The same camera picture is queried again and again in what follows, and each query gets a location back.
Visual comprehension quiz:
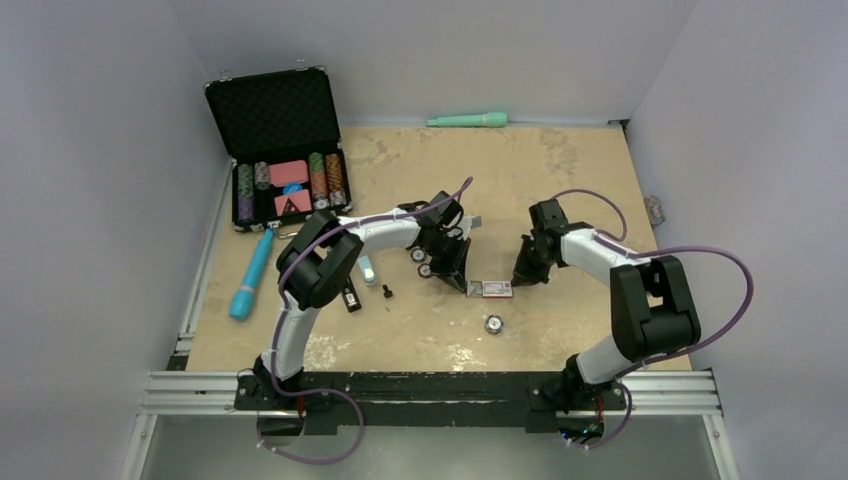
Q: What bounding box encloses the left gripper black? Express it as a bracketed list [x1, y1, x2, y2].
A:
[421, 231, 470, 293]

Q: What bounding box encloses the red staple box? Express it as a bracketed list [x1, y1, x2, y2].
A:
[466, 280, 514, 298]

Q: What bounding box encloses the light blue stapler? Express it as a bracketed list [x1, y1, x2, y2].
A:
[357, 256, 377, 286]

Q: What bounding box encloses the black stapler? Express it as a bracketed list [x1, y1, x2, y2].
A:
[342, 277, 362, 313]

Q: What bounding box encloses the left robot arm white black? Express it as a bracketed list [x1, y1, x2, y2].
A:
[254, 192, 480, 409]

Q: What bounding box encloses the orange black poker chip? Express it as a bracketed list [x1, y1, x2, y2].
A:
[417, 264, 432, 279]

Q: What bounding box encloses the poker chip upper middle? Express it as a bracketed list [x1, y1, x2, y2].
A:
[410, 248, 428, 263]

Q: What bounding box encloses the grey poker chip front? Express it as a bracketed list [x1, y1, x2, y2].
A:
[484, 315, 504, 335]

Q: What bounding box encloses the mint green marker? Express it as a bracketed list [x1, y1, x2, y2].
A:
[426, 112, 509, 128]

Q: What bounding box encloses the orange chip stack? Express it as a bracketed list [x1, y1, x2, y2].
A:
[325, 154, 347, 206]

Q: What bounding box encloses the pink card deck lower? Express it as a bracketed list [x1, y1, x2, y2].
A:
[274, 190, 313, 216]

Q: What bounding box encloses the pink card deck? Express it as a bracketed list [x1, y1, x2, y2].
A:
[269, 159, 310, 187]
[274, 190, 313, 216]

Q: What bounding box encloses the pink card deck upper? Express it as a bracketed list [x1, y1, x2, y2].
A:
[269, 159, 310, 187]

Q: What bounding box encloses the black poker chip case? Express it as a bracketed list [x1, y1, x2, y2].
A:
[203, 66, 353, 233]

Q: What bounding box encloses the green chip stack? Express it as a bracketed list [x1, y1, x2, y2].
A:
[237, 164, 254, 222]

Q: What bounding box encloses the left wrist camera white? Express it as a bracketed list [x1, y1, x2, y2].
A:
[459, 215, 482, 231]

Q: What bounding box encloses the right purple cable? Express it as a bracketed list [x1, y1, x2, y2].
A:
[553, 188, 755, 452]

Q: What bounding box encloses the purple cable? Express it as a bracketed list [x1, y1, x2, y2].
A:
[553, 188, 755, 452]
[254, 175, 475, 466]

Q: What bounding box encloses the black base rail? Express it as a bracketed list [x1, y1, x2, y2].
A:
[139, 369, 723, 439]

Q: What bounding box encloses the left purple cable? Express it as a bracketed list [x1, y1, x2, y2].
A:
[254, 175, 475, 466]

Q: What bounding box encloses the blue handled tool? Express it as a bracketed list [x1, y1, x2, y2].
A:
[229, 229, 274, 321]

